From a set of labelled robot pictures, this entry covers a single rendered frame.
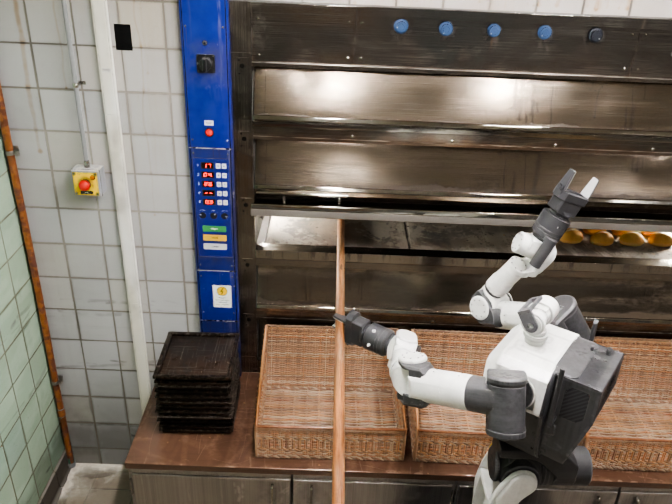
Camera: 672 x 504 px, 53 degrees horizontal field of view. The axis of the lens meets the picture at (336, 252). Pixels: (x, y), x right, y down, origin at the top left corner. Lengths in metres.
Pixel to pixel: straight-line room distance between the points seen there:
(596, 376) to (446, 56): 1.19
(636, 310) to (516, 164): 0.83
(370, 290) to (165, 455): 1.00
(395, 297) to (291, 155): 0.72
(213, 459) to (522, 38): 1.84
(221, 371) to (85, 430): 1.02
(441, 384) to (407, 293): 1.04
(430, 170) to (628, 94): 0.73
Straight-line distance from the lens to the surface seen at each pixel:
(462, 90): 2.47
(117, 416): 3.30
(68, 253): 2.87
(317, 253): 2.65
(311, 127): 2.45
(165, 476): 2.69
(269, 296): 2.75
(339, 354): 2.05
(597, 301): 2.94
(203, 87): 2.43
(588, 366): 1.85
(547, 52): 2.50
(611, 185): 2.71
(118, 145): 2.59
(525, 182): 2.60
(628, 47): 2.58
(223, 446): 2.67
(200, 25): 2.39
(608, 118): 2.60
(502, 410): 1.70
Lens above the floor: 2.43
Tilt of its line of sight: 28 degrees down
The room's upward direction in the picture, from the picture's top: 2 degrees clockwise
